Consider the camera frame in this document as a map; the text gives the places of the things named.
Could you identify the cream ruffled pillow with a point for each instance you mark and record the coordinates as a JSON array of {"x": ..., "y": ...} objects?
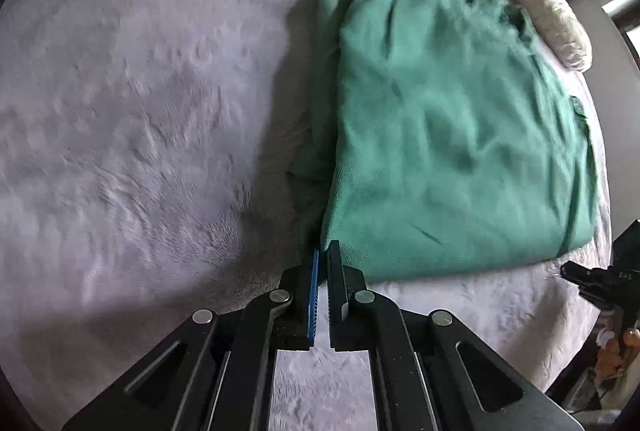
[{"x": 555, "y": 16}]

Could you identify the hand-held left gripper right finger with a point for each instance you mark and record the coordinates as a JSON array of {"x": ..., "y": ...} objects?
[{"x": 336, "y": 291}]

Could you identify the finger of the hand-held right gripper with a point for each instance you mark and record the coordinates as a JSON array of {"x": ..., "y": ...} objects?
[{"x": 577, "y": 272}]

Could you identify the green work jacket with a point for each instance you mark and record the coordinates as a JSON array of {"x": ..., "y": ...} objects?
[{"x": 450, "y": 136}]

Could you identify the grey fuzzy blanket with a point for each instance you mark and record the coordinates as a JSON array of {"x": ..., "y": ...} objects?
[{"x": 125, "y": 111}]

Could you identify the orange object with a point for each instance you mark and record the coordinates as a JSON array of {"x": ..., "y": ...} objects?
[{"x": 617, "y": 353}]

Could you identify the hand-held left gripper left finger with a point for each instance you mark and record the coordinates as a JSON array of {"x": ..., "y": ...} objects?
[{"x": 314, "y": 298}]

